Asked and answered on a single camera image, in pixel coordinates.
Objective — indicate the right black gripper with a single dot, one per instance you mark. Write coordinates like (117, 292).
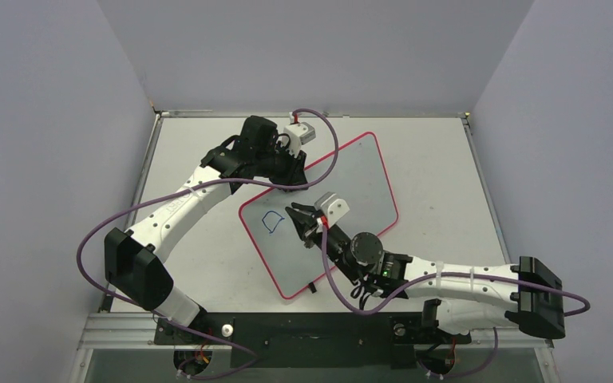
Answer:
(314, 229)

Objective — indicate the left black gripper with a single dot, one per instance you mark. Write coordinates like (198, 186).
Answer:
(295, 175)

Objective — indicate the pink-framed whiteboard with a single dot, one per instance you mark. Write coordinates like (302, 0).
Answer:
(357, 196)

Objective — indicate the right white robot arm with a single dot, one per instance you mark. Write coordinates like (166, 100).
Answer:
(456, 298)

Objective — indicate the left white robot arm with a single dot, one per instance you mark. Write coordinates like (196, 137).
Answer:
(135, 257)

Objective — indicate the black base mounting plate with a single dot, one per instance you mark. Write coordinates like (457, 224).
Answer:
(318, 340)

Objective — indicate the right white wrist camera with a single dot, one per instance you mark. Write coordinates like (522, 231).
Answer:
(332, 206)

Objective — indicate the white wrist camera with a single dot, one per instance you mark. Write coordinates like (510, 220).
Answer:
(295, 135)
(332, 206)

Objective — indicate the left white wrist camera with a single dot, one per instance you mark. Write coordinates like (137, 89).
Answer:
(295, 135)

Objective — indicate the aluminium front rail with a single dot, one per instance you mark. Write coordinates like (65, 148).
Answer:
(125, 330)

